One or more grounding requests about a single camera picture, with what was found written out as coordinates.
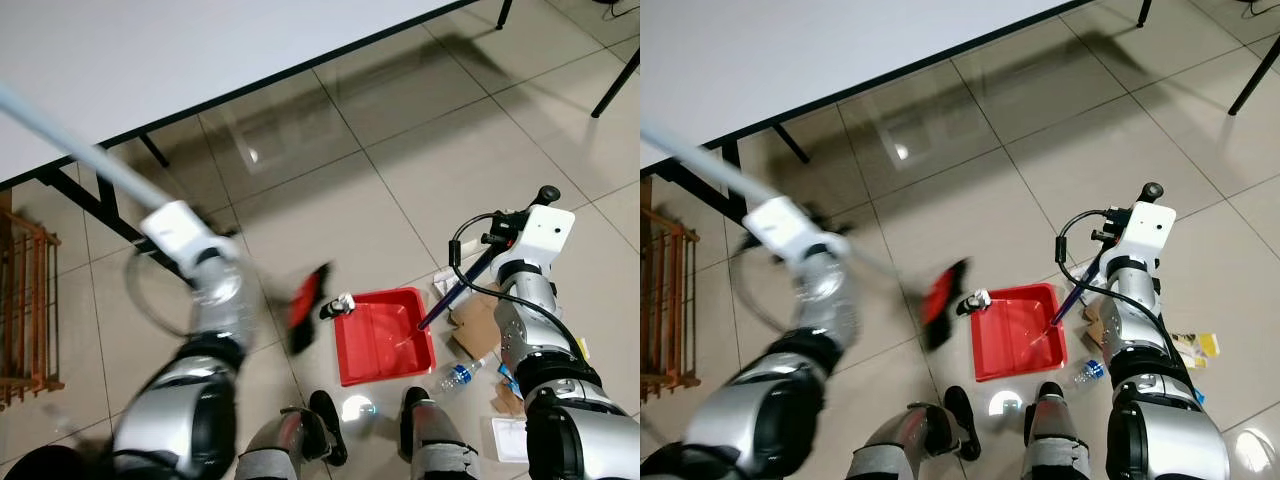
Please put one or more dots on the white paper sheet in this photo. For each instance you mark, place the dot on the white paper sheet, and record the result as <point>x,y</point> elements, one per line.
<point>510,440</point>

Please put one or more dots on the black slanted table leg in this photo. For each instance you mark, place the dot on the black slanted table leg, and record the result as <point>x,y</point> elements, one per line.
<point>1252,90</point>
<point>612,85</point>

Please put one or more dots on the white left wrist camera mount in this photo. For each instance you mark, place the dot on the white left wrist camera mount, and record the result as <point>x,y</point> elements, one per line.
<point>178,232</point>
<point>785,228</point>

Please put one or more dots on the clear plastic bottle blue label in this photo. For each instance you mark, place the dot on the clear plastic bottle blue label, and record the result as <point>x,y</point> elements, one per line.
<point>1090,370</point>
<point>462,376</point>

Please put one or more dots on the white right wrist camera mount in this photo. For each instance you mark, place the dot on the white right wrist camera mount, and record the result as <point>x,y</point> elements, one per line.
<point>540,235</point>
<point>1148,230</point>

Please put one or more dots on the white table black frame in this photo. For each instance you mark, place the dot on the white table black frame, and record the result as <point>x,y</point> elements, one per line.
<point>800,50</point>
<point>150,60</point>

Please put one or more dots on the crumpled silver wrapper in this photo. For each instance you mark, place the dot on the crumpled silver wrapper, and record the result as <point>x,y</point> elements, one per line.
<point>978,298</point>
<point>343,303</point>

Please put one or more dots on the brown wooden slatted rack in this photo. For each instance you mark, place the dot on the brown wooden slatted rack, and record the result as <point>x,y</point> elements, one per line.
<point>665,300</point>
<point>25,300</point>

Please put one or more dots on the small white printed box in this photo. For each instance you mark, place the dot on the small white printed box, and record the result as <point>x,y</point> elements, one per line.
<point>446,283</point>

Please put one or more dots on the brown cardboard piece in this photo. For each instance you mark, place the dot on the brown cardboard piece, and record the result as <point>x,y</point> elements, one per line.
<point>475,325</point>
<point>1094,318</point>

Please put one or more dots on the robot left leg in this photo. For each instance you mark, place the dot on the robot left leg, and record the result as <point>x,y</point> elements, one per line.
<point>905,440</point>
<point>285,440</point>

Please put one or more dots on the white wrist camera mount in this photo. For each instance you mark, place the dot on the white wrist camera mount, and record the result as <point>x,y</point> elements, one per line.
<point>540,235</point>
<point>785,228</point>
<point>178,232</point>
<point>1148,230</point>

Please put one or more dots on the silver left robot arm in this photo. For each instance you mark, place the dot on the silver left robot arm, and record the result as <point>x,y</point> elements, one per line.
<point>780,410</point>
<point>190,410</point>

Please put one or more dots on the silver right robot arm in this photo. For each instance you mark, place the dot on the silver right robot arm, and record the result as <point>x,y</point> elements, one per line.
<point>530,320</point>
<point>1130,320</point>

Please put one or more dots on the grey pole red head broom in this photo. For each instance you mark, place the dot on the grey pole red head broom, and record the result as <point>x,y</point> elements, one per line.
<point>940,298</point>
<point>305,300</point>

